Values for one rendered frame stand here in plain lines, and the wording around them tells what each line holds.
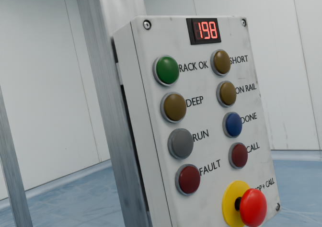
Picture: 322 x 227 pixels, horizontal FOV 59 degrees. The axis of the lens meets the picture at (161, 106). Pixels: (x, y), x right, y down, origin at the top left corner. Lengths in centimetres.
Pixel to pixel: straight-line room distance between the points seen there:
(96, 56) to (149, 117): 11
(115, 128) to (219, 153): 12
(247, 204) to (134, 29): 21
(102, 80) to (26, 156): 385
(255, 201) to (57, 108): 412
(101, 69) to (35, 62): 401
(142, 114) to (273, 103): 315
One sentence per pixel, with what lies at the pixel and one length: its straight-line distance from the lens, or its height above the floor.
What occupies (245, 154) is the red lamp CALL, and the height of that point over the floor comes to 92.
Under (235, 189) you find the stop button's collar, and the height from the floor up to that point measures 89.
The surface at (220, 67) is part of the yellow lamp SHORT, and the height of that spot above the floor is 103.
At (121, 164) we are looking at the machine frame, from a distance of 35.
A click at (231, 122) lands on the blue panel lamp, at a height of 96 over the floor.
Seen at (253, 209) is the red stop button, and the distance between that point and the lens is 33.
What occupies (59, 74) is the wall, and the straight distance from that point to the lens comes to 445.
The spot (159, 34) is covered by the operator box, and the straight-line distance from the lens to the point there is 28.
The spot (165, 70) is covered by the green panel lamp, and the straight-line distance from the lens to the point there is 27.
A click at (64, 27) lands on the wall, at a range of 470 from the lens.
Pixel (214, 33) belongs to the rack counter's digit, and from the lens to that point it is 33.
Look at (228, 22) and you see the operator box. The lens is 36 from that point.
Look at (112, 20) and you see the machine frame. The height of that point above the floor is 110.
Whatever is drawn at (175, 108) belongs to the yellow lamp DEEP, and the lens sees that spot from 27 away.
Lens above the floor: 101
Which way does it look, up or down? 3 degrees down
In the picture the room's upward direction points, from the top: 11 degrees counter-clockwise
